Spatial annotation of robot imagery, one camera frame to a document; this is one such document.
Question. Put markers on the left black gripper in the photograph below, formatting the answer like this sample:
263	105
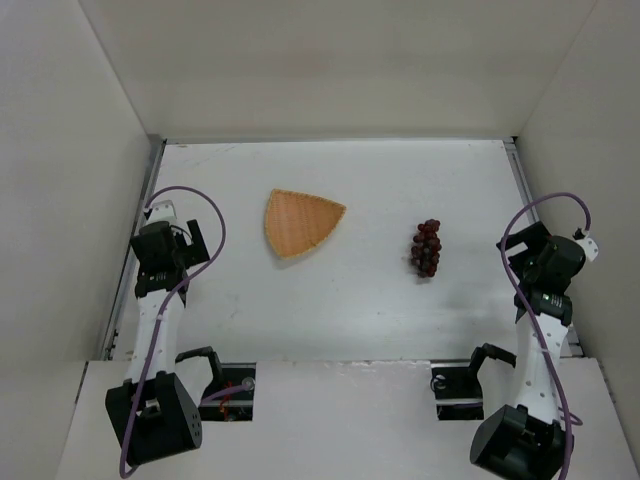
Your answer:
196	245

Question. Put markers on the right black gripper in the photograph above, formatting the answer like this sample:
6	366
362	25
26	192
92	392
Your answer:
523	240

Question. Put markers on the dark red grape bunch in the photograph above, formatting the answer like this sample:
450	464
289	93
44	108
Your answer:
426	248

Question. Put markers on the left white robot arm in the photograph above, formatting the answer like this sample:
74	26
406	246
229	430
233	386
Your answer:
153	414

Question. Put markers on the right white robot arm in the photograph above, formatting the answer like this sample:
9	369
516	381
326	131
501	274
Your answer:
523	435

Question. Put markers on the woven triangular bamboo basket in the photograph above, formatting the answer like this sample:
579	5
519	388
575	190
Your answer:
296	222

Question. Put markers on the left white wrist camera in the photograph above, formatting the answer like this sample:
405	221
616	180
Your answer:
162	211

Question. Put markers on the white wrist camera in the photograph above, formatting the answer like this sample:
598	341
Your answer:
162	211
587	243

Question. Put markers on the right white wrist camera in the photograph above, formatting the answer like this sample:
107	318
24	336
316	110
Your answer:
587	243

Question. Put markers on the left aluminium frame rail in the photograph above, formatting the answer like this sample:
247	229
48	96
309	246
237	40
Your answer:
109	329

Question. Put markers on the aluminium frame rail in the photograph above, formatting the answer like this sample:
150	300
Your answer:
109	329
550	311

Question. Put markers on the right aluminium frame rail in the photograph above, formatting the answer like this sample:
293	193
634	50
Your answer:
550	311

